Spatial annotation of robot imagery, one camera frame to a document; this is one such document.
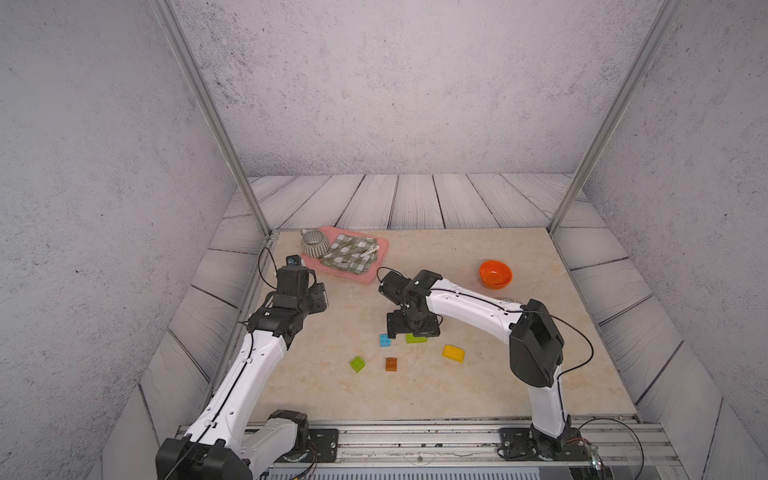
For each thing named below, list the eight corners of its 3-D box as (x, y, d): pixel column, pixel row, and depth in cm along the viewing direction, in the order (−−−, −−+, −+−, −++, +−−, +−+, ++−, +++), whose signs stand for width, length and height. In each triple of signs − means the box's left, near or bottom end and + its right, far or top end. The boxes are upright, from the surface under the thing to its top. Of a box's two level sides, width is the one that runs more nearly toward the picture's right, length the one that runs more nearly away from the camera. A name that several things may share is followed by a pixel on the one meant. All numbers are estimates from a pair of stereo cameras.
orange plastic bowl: (482, 291, 104) (484, 284, 101) (476, 267, 111) (479, 260, 108) (512, 291, 104) (515, 283, 101) (504, 267, 111) (508, 260, 108)
